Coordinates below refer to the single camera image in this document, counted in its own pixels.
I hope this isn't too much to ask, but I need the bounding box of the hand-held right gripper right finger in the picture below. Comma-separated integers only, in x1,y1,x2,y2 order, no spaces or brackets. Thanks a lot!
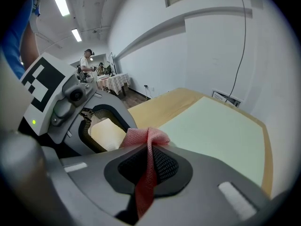
140,142,271,226

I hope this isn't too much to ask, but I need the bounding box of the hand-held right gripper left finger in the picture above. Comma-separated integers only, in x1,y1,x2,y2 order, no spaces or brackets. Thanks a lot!
59,143,149,218

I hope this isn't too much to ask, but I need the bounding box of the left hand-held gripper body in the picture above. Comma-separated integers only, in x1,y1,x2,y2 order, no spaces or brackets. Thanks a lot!
20,52,97,145

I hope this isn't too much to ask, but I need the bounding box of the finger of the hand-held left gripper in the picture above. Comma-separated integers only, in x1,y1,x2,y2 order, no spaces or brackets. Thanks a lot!
63,119,109,156
79,92,139,133

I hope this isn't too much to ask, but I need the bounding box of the pink cloth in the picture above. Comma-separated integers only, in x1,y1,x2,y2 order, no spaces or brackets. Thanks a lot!
119,127,170,218

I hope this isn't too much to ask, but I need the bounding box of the light green board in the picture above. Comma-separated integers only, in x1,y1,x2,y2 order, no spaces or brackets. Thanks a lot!
90,96,265,187

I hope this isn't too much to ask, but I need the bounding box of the person's left forearm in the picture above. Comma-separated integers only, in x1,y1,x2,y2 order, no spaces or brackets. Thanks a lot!
20,24,40,70

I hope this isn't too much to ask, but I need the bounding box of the black monitor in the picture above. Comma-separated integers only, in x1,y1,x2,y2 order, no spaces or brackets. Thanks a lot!
108,52,118,77

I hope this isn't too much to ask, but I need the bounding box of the person's blue shirt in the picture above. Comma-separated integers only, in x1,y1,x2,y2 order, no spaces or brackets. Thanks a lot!
0,0,40,80

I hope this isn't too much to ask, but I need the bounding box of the recessed wall network box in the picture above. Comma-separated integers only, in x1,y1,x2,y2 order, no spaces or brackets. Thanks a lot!
211,89,242,108

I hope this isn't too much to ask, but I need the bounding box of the grey wall cable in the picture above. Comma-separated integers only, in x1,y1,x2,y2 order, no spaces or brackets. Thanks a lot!
229,0,247,100

